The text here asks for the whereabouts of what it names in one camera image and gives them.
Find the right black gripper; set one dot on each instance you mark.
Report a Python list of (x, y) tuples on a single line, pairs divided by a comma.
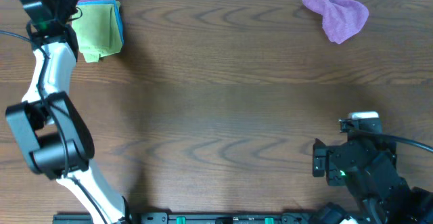
[(321, 151)]

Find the green microfiber cloth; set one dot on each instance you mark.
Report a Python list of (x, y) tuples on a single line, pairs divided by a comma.
[(97, 32)]

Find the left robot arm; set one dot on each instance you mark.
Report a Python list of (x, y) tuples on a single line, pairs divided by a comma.
[(53, 138)]

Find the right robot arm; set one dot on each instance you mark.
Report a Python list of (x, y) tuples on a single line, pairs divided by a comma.
[(370, 175)]

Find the folded blue cloth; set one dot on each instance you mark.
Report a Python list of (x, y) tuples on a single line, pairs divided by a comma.
[(116, 11)]

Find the purple microfiber cloth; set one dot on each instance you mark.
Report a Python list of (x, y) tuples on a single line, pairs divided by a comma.
[(341, 19)]

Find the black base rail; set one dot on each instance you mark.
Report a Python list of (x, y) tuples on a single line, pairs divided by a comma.
[(164, 218)]

